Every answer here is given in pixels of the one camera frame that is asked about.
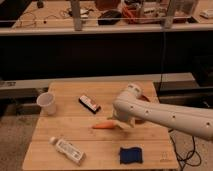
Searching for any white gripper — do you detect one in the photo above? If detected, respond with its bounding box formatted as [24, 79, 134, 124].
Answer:
[108, 116, 134, 130]

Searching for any orange pepper with green stem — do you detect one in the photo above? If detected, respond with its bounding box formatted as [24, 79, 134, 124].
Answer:
[92, 121, 116, 129]

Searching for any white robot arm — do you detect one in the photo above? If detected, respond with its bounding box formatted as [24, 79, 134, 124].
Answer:
[112, 83, 213, 141]

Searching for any blue sponge cloth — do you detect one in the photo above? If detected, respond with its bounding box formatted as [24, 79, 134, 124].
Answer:
[119, 147, 143, 164]

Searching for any black and white eraser box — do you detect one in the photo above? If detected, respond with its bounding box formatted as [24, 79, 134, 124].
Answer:
[79, 95, 101, 114]

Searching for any white glue bottle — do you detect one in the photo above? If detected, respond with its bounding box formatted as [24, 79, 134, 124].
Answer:
[49, 137, 85, 165]

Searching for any white plastic cup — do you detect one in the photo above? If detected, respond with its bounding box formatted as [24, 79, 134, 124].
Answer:
[36, 92, 56, 115]

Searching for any black bag on shelf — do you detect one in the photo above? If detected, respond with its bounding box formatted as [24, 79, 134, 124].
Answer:
[98, 10, 121, 25]

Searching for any black power cable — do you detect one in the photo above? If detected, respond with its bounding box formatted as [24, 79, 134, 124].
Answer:
[168, 128, 203, 171]

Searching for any grey metal post right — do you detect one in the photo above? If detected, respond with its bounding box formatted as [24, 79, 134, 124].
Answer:
[163, 0, 176, 29]

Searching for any grey metal post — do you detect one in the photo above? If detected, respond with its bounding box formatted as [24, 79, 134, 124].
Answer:
[70, 0, 82, 31]
[163, 0, 176, 29]

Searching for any grey metal post left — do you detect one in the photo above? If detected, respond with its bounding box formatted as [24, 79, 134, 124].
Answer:
[70, 0, 82, 31]

